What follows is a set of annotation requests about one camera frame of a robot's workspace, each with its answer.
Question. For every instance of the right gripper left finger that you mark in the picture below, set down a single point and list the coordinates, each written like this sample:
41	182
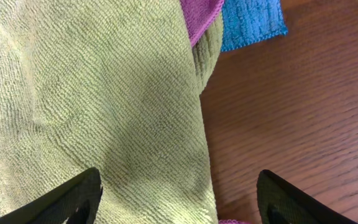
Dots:
75	201

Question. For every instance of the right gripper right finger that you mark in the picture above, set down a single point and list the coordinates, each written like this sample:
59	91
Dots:
281	202

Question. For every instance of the light green cloth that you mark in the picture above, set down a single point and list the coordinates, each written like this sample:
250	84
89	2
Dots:
113	85

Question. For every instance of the blue cloth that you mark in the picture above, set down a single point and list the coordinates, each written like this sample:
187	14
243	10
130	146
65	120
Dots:
247	22

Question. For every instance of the purple cloth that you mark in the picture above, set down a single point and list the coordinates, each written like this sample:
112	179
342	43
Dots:
199	15

